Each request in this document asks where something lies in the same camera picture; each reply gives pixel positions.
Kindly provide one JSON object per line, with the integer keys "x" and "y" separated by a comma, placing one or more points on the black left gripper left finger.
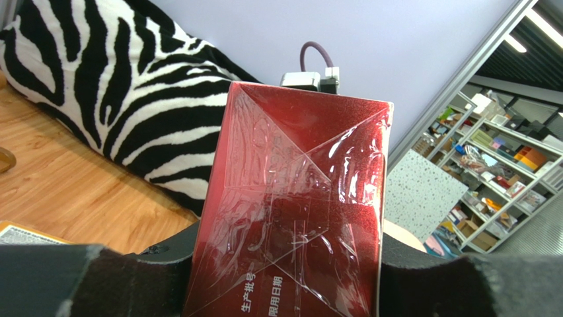
{"x": 93, "y": 280}

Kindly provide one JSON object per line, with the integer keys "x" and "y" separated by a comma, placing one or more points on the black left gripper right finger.
{"x": 414, "y": 283}

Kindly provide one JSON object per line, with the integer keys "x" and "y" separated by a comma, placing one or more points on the red 3D toothpaste box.
{"x": 292, "y": 222}

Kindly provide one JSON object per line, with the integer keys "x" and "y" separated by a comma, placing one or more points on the orange toothpaste box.
{"x": 14, "y": 234}

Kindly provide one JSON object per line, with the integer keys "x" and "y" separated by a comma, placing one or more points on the grey speckled panel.
{"x": 418, "y": 197}

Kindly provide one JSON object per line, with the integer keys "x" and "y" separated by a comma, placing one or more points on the storage shelving rack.
{"x": 509, "y": 165}

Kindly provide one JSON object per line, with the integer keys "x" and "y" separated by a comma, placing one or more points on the zebra print blanket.
{"x": 129, "y": 83}

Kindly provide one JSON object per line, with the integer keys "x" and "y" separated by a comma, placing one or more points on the aluminium frame post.
{"x": 484, "y": 49}

